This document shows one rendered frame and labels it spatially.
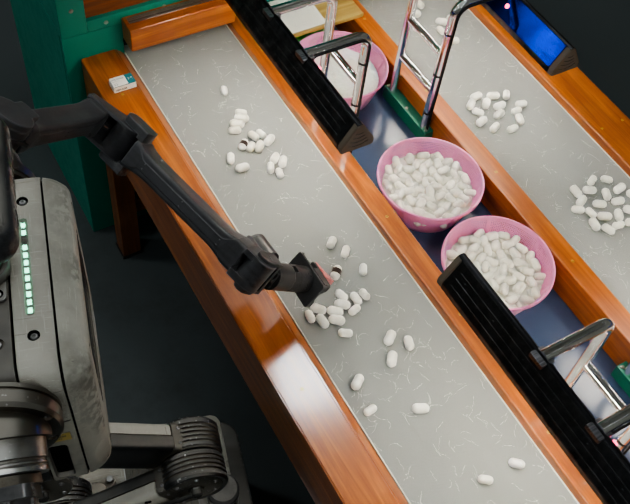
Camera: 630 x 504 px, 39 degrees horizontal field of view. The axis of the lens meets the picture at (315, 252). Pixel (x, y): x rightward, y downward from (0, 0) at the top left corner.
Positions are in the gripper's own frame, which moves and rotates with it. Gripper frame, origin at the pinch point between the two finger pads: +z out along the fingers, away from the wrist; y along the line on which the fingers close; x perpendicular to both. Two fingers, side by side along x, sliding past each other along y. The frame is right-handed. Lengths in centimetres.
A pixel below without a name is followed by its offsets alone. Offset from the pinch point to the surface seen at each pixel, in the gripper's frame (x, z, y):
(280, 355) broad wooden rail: 13.8, -10.1, -9.1
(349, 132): -28.2, -10.0, 14.6
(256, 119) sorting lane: -2, 13, 55
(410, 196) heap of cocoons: -16.0, 30.0, 16.4
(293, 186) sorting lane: -0.5, 11.5, 31.7
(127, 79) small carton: 11, -10, 77
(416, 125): -24, 45, 38
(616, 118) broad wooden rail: -58, 79, 14
